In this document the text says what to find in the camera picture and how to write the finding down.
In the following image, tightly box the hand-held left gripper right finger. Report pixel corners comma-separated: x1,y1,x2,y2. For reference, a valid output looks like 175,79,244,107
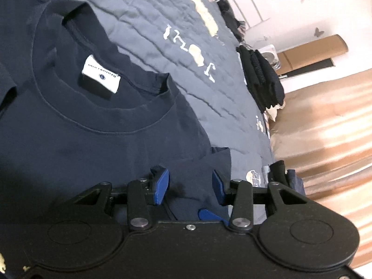
212,170,309,233

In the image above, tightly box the cream cloth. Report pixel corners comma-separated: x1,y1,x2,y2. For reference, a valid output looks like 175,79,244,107
266,100,287,121

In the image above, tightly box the black clothes pile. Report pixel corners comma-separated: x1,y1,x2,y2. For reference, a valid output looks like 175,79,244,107
216,0,247,40

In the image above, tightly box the white headboard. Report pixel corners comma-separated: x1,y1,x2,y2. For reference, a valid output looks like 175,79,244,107
227,0,272,30

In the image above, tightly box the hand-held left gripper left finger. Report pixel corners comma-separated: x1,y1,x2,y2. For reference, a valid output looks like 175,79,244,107
65,166,170,233

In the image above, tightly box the grey quilted bedspread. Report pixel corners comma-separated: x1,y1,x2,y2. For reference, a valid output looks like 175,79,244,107
0,0,276,186

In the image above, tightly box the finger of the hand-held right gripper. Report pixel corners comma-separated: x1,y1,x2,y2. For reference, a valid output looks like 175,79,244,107
198,208,231,228

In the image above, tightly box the navy t-shirt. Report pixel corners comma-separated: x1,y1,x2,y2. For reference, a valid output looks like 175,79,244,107
0,0,233,279

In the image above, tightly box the folded navy garment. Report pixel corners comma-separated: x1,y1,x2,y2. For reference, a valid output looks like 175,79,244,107
286,169,305,197

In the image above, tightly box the folded black garment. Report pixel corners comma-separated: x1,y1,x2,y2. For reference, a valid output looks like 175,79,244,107
269,160,290,187

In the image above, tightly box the beige curtain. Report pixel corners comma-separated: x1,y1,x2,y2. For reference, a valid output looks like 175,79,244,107
270,70,372,268

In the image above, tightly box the black folded clothes stack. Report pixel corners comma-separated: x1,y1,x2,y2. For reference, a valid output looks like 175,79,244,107
237,45,287,114

